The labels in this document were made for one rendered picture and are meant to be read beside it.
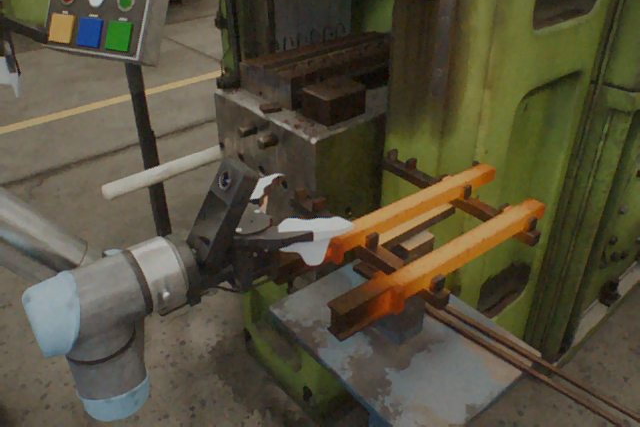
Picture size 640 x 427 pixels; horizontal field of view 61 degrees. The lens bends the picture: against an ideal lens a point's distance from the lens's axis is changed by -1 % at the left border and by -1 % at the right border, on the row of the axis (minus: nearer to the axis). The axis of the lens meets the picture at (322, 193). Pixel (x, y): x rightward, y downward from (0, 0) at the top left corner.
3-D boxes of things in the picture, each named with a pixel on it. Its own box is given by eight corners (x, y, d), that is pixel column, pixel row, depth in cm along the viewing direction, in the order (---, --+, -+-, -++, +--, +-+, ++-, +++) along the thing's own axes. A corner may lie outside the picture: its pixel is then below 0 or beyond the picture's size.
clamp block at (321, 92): (327, 128, 116) (327, 99, 112) (301, 116, 121) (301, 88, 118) (367, 113, 123) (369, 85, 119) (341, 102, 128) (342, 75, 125)
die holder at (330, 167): (314, 306, 134) (313, 140, 111) (228, 237, 158) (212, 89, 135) (456, 220, 166) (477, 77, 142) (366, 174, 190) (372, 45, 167)
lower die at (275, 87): (291, 111, 124) (290, 74, 119) (240, 87, 136) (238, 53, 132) (414, 70, 147) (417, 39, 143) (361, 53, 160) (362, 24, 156)
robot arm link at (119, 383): (153, 348, 72) (138, 284, 66) (152, 421, 63) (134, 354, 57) (90, 359, 70) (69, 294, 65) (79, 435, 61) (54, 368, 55)
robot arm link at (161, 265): (119, 236, 60) (149, 275, 55) (159, 222, 63) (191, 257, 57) (132, 289, 64) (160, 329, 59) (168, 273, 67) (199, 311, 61)
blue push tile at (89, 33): (96, 47, 145) (101, 18, 144) (75, 44, 147) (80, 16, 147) (101, 49, 146) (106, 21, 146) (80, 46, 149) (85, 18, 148)
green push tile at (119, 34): (126, 51, 141) (131, 22, 141) (104, 48, 144) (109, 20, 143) (131, 52, 143) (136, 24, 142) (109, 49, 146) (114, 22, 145)
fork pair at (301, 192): (315, 213, 86) (315, 202, 85) (293, 199, 89) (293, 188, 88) (416, 168, 98) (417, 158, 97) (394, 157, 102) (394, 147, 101)
